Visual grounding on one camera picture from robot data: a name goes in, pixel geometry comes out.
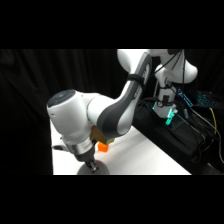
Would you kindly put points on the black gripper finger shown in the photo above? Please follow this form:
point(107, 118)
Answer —
point(90, 166)
point(95, 166)

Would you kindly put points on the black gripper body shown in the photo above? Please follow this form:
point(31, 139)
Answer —
point(85, 151)

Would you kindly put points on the light grey bowl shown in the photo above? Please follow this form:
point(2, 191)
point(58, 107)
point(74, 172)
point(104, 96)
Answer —
point(101, 169)

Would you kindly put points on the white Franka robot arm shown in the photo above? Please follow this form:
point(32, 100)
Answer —
point(113, 113)

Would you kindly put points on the orange cube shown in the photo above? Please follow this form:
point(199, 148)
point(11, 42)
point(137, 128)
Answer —
point(102, 147)

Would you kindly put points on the yellow block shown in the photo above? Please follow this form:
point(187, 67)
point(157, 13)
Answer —
point(111, 141)

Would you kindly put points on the black curtain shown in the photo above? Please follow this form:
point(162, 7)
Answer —
point(26, 100)

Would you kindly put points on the black electronics box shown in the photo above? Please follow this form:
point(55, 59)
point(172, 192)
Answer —
point(173, 143)

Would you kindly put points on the small green light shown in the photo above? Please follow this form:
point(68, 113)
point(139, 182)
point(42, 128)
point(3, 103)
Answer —
point(170, 116)

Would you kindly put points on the blue lit electronic device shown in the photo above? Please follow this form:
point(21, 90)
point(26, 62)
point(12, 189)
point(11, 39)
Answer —
point(206, 99)

